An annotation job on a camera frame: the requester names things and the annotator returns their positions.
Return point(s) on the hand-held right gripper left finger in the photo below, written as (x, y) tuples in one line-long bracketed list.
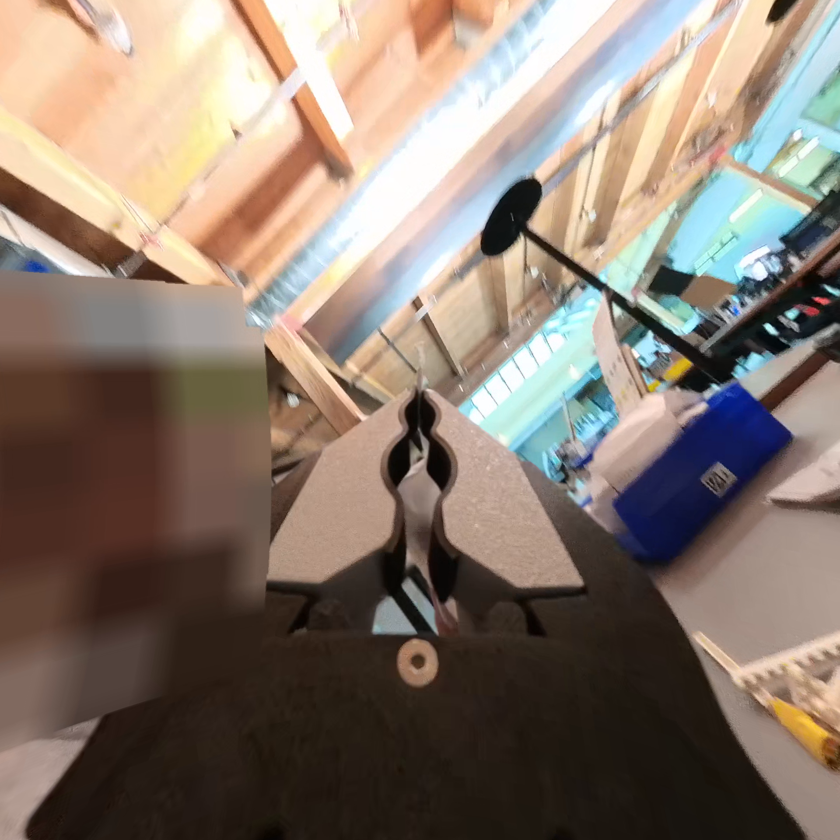
[(328, 525)]

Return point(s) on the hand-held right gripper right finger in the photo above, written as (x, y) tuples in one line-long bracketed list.
[(512, 525)]

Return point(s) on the small clear plastic parts bag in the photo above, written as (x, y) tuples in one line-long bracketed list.
[(420, 485)]

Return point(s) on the blue plastic bin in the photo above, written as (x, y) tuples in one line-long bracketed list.
[(695, 472)]

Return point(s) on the instruction booklet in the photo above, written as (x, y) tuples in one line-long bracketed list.
[(814, 482)]

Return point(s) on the pile of white lego pieces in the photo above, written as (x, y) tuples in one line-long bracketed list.
[(787, 669)]

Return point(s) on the yellow lego piece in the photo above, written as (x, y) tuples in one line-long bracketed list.
[(804, 728)]

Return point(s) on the wood-backed poster board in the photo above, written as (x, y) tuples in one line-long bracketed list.
[(617, 354)]

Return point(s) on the black floor lamp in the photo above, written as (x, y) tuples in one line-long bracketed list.
[(512, 213)]

